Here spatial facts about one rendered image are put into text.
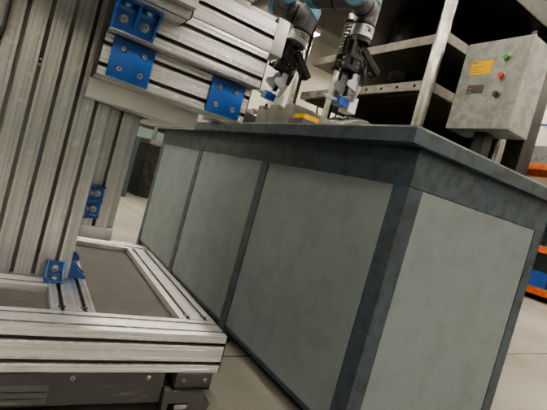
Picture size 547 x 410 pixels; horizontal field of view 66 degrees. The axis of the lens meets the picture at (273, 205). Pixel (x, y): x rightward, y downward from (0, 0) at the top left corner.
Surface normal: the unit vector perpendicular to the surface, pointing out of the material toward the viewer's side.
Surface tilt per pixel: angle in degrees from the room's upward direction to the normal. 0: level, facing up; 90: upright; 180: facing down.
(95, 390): 90
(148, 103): 90
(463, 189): 90
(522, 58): 90
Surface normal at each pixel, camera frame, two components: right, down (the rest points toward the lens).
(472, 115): -0.82, -0.20
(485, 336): 0.51, 0.18
